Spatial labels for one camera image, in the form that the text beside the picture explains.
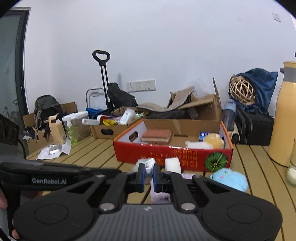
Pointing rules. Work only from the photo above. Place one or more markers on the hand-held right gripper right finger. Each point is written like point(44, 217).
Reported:
point(156, 176)

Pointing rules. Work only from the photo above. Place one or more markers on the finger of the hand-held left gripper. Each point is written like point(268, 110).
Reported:
point(108, 172)

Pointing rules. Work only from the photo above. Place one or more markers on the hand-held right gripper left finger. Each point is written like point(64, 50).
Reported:
point(141, 172)

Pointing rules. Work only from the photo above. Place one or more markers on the red cardboard box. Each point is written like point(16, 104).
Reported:
point(161, 155)

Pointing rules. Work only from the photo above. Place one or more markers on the brown sponge block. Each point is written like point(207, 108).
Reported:
point(156, 136)

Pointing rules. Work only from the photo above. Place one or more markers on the small blue packet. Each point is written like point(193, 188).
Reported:
point(204, 136)

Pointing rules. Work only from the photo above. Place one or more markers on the yellow and white plush toy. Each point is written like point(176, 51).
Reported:
point(209, 141)

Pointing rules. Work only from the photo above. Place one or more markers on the light blue plush toy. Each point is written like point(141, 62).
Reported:
point(231, 179)

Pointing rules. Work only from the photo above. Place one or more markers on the person's left hand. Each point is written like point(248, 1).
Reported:
point(3, 200)

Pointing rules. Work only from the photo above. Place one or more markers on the cardboard box with clothes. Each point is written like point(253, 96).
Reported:
point(34, 144)

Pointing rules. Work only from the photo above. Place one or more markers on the brown cardboard tray box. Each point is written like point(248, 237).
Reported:
point(104, 132)

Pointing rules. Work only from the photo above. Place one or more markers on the silver foil packet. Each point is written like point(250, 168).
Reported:
point(55, 150)

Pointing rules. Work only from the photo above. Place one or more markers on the white paper sheet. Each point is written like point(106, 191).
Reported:
point(66, 148)

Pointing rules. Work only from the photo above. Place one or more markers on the green spray bottle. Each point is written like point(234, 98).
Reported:
point(72, 134)

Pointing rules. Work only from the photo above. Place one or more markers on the clear container with white lid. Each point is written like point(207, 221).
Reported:
point(82, 126)

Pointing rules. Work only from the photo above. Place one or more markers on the white lint roller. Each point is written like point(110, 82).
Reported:
point(91, 121)

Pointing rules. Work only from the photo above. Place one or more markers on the beige wooden carton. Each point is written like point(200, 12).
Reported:
point(57, 132)

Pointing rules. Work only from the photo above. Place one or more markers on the white plastic container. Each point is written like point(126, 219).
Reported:
point(127, 115)

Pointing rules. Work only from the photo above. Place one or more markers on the blue flat box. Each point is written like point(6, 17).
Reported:
point(93, 113)

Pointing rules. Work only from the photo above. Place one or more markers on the black cloth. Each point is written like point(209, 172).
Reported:
point(168, 114)

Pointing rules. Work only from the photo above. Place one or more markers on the beige felt cloth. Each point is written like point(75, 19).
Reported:
point(161, 105)

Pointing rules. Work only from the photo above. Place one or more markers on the black bag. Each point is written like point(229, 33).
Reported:
point(121, 96)

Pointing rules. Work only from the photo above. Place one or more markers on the large open cardboard box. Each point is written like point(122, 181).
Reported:
point(203, 110)

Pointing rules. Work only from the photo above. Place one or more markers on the blue water bottle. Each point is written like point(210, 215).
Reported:
point(229, 114)

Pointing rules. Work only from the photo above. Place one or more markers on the sliding glass door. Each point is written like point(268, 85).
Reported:
point(11, 69)

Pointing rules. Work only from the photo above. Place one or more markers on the black case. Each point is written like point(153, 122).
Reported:
point(256, 129)

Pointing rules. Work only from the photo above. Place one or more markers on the wicker ball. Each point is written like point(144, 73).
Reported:
point(242, 90)

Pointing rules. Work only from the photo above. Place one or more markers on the glass cup with candle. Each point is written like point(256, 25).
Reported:
point(291, 173)

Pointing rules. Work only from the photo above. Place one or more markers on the yellow thermos jug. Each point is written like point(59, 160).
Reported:
point(283, 120)

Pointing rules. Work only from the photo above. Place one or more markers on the dark blue cloth bag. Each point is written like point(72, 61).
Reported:
point(263, 88)

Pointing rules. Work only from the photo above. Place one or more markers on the white metal frame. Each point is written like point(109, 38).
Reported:
point(91, 92)

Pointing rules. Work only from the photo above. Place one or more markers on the white wall socket strip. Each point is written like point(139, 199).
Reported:
point(141, 85)

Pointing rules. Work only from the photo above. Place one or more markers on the white wall switch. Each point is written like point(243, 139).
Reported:
point(276, 17)

